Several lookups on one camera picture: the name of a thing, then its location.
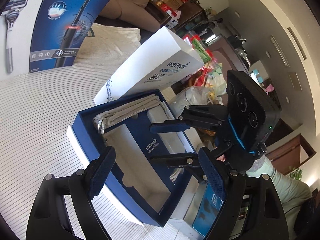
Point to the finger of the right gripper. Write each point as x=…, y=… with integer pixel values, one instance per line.
x=181, y=162
x=169, y=126

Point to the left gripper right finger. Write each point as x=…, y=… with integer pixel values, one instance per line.
x=265, y=217

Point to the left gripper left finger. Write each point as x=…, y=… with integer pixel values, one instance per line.
x=49, y=217

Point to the beige Waterpik drawstring pouch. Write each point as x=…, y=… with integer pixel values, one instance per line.
x=116, y=115

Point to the person right hand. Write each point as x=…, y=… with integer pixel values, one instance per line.
x=221, y=158

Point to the yellow bananas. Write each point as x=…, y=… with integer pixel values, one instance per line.
x=211, y=96

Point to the water flosser in plastic bag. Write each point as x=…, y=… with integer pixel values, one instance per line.
x=192, y=96

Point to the silver blue UTO box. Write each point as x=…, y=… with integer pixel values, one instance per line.
x=202, y=212

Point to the blue Waterpik tray box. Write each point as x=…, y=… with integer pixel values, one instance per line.
x=138, y=185

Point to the red snack packages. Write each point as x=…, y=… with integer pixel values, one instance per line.
x=200, y=77

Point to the white Waterpik box lid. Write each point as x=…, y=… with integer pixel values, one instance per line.
x=161, y=61

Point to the white striped table cloth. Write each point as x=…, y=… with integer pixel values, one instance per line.
x=36, y=110

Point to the brown sofa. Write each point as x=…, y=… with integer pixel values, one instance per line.
x=132, y=12

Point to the Oral-B Gillette gift box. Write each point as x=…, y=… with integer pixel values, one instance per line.
x=39, y=35

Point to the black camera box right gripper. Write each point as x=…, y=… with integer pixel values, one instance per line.
x=253, y=114

